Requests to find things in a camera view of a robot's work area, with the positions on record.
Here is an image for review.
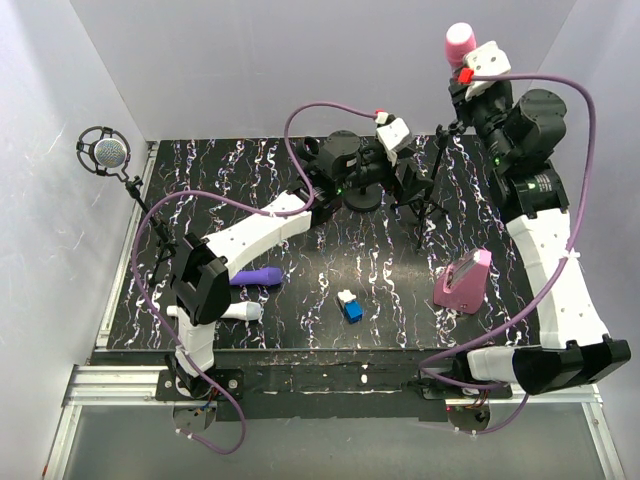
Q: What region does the silver studio mic shock mount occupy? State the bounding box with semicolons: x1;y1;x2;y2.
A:
76;126;131;183

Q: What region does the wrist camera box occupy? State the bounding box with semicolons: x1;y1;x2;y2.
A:
374;110;413;167
458;41;511;101

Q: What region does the purple handheld microphone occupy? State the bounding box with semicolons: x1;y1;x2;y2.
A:
229;267;283;287

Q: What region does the pink handheld microphone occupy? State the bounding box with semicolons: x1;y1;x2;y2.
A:
445;22;477;72

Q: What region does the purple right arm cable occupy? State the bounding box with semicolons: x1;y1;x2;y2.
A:
418;73;599;435

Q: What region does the pink box holder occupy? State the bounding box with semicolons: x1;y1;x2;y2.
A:
433;248;492;315

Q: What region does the black round-base mic stand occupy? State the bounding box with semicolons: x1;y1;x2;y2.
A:
295;136;323;168

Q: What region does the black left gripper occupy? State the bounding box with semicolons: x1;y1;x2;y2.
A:
338;149;433;204

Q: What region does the blue and white block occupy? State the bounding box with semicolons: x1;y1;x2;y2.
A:
337;290;363;324

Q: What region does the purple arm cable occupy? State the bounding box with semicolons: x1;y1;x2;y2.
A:
418;73;599;435
130;102;386;455

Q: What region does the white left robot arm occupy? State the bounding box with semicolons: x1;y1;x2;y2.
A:
167;130;434;400

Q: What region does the aluminium frame rail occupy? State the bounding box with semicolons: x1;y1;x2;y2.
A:
43;350;626;479

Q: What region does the white handheld microphone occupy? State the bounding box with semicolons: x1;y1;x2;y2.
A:
166;301;263;325

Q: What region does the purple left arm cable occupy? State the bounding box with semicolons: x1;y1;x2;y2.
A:
130;102;386;455

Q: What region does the black stand with purple mic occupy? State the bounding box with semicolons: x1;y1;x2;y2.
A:
343;184;383;213

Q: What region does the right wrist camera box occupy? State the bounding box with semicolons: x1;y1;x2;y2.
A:
458;41;511;101

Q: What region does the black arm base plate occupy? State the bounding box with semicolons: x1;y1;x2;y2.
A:
155;359;514;424

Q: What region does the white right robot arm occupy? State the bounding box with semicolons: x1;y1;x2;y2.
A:
449;80;631;398

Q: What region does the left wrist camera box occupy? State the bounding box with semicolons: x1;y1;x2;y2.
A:
374;110;413;167

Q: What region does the black tripod stand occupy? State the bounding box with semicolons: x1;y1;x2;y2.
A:
124;176;177;287
391;121;465;251

